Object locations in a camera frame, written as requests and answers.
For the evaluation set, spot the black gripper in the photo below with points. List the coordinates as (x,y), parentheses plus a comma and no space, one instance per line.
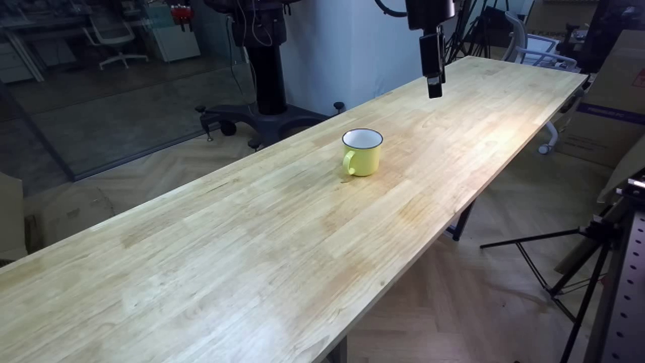
(432,52)

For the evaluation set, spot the yellow enamel mug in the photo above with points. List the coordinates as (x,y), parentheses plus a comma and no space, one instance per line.
(364,159)

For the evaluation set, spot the grey office chair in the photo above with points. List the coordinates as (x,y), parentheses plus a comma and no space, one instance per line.
(541,50)

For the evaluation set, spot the black table leg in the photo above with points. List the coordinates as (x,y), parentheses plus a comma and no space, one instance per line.
(461,223)

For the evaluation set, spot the cardboard box with purple stripe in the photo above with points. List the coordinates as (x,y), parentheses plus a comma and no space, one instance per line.
(607,101)

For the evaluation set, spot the perforated metal panel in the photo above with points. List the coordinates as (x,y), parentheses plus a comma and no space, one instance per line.
(628,295)

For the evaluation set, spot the white office chair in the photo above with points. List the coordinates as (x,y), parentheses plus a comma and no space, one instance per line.
(114,36)

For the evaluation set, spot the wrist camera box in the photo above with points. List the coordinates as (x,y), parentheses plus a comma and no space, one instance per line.
(430,13)

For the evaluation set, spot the black pedestal robot with red arms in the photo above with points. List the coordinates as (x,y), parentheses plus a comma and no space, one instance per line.
(268,73)

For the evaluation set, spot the black camera tripod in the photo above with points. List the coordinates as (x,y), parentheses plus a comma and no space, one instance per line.
(591,248)

